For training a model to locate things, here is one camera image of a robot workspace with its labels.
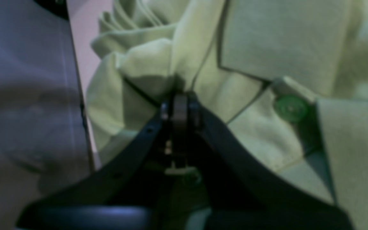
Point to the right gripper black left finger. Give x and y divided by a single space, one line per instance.
124 194

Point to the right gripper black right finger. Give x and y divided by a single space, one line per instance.
243 193

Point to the green T-shirt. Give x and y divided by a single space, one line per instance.
288 77

